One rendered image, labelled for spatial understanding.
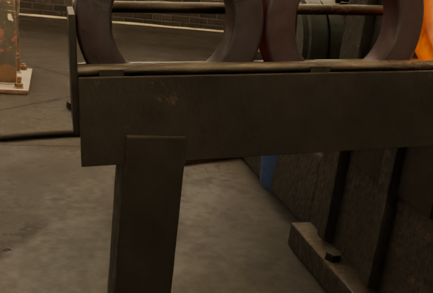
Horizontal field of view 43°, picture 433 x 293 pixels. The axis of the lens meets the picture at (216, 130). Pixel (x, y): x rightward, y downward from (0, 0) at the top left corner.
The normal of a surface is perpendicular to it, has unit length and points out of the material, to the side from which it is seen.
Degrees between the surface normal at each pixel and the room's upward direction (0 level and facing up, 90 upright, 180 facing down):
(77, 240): 0
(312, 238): 0
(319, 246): 0
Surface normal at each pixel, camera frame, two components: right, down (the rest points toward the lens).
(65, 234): 0.11, -0.95
